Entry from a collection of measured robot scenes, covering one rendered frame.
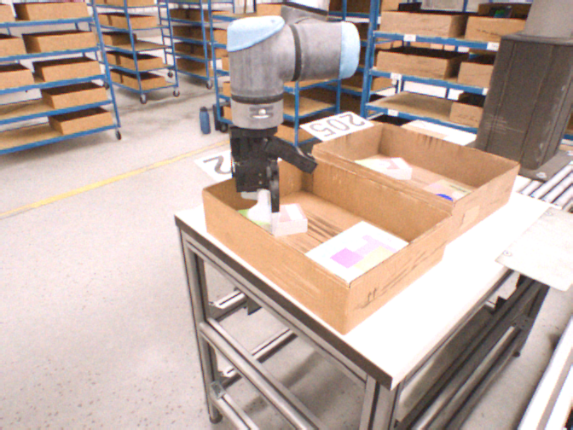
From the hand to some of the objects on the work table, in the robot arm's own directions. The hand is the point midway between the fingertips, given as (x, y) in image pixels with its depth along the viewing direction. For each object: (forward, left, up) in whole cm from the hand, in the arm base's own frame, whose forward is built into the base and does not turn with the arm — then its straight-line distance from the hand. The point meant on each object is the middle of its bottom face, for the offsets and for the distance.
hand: (271, 218), depth 82 cm
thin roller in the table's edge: (+40, +66, 0) cm, 77 cm away
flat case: (+20, +1, 0) cm, 20 cm away
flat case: (+23, +32, 0) cm, 40 cm away
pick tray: (+10, +2, -2) cm, 11 cm away
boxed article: (0, 0, -3) cm, 3 cm away
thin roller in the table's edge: (+42, +65, 0) cm, 78 cm away
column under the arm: (+28, +76, +2) cm, 81 cm away
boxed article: (+5, +37, -1) cm, 38 cm away
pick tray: (+13, +34, -1) cm, 37 cm away
